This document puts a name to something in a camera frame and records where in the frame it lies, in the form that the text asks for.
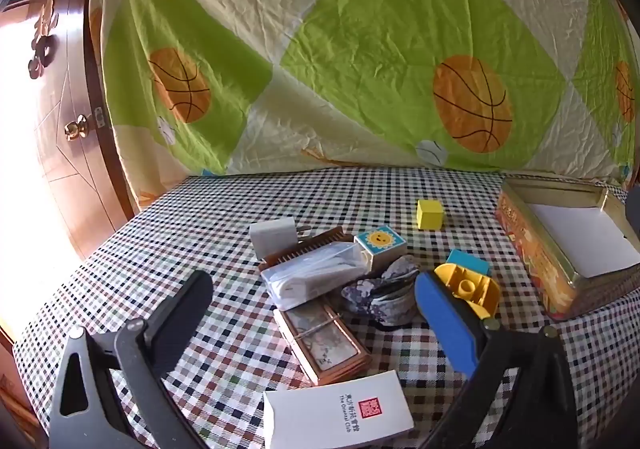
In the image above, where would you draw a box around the basketball print blanket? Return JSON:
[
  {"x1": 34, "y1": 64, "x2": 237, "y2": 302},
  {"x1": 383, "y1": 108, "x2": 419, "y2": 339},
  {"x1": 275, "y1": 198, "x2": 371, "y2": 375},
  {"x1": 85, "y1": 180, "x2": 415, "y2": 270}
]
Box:
[{"x1": 85, "y1": 0, "x2": 632, "y2": 210}]

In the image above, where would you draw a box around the yellow toy block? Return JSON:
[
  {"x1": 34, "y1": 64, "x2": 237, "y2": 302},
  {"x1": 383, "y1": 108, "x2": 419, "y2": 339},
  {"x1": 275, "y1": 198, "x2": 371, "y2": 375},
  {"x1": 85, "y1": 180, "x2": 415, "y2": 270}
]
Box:
[{"x1": 433, "y1": 262, "x2": 501, "y2": 321}]

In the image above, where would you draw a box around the wooden door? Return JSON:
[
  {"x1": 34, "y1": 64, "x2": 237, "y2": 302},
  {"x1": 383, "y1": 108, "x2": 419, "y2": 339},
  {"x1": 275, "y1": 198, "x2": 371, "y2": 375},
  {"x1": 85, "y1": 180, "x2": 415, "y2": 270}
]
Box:
[{"x1": 0, "y1": 0, "x2": 138, "y2": 345}]

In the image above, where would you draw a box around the checkered tablecloth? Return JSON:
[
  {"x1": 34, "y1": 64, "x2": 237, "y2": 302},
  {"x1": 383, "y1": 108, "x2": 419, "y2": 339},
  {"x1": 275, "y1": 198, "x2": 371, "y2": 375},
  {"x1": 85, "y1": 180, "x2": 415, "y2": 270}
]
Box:
[{"x1": 12, "y1": 171, "x2": 640, "y2": 449}]

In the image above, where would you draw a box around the wooden picture frame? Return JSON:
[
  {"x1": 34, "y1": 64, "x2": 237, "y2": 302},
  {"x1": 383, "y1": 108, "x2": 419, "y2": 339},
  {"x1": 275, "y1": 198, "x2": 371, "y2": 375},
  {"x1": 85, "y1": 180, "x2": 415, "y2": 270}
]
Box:
[{"x1": 272, "y1": 301, "x2": 373, "y2": 387}]

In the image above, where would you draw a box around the sun print block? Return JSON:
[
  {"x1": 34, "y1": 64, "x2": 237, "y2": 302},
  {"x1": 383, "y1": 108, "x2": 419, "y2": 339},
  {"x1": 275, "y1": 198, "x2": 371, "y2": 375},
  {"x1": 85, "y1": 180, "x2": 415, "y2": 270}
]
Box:
[{"x1": 353, "y1": 226, "x2": 406, "y2": 274}]

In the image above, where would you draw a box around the clear plastic box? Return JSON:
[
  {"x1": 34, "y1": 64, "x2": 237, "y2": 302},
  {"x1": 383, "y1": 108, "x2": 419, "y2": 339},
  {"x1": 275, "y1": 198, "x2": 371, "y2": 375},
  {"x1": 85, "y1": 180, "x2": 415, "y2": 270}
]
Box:
[{"x1": 259, "y1": 243, "x2": 371, "y2": 307}]

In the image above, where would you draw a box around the white charger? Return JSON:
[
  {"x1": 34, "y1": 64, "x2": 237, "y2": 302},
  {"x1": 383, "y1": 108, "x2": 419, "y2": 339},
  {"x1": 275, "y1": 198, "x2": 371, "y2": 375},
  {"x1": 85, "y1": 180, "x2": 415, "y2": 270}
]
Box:
[{"x1": 249, "y1": 218, "x2": 313, "y2": 260}]

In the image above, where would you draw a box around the gold metal tin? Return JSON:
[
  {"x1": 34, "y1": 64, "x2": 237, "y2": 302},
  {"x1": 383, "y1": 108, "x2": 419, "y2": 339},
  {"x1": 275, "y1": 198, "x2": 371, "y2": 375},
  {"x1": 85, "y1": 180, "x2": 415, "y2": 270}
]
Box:
[{"x1": 495, "y1": 177, "x2": 640, "y2": 321}]

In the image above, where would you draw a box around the brown comb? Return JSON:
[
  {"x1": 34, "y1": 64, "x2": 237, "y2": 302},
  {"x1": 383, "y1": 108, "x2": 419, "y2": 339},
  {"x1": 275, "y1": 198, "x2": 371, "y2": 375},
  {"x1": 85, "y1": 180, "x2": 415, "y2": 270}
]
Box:
[{"x1": 257, "y1": 226, "x2": 359, "y2": 272}]

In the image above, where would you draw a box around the yellow cube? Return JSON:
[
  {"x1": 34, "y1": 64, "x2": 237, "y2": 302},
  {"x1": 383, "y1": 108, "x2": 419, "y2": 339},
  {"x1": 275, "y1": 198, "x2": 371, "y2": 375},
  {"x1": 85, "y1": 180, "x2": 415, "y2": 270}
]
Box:
[{"x1": 416, "y1": 199, "x2": 445, "y2": 231}]

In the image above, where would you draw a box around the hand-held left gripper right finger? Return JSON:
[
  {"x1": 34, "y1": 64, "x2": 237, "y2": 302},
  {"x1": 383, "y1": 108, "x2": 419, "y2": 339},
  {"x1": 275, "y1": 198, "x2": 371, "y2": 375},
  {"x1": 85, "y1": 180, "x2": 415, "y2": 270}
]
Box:
[{"x1": 414, "y1": 270, "x2": 581, "y2": 449}]

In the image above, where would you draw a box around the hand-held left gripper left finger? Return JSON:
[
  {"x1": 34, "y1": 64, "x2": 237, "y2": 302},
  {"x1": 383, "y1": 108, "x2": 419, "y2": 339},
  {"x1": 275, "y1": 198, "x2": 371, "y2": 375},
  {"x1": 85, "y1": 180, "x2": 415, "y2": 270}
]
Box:
[{"x1": 47, "y1": 270, "x2": 216, "y2": 449}]

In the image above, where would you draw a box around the blue toy block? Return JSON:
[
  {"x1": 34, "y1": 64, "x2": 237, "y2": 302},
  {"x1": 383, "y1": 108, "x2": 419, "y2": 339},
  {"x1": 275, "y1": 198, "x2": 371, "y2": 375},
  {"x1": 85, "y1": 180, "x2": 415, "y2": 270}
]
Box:
[{"x1": 445, "y1": 249, "x2": 492, "y2": 277}]

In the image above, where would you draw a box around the white paper sheet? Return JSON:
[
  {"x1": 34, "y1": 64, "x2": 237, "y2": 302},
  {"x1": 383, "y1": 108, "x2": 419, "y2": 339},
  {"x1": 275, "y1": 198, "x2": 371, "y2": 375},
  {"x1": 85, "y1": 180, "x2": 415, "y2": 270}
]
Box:
[{"x1": 527, "y1": 201, "x2": 640, "y2": 280}]

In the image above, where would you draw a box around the wooden door ornament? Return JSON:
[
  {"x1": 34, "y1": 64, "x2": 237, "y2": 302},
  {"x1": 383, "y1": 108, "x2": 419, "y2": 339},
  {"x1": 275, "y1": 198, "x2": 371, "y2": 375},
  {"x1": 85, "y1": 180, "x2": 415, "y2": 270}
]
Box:
[{"x1": 27, "y1": 0, "x2": 60, "y2": 80}]

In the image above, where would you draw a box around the white cardboard box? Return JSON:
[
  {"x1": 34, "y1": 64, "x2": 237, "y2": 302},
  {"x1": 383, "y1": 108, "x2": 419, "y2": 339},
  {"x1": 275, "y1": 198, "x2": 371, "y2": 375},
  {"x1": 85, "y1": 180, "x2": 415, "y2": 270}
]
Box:
[{"x1": 262, "y1": 370, "x2": 416, "y2": 449}]

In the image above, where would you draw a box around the brass door knob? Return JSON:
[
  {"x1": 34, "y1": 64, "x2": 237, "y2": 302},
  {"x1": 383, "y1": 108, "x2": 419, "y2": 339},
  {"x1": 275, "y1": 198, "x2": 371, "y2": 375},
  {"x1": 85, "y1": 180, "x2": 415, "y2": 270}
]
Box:
[{"x1": 62, "y1": 114, "x2": 96, "y2": 142}]

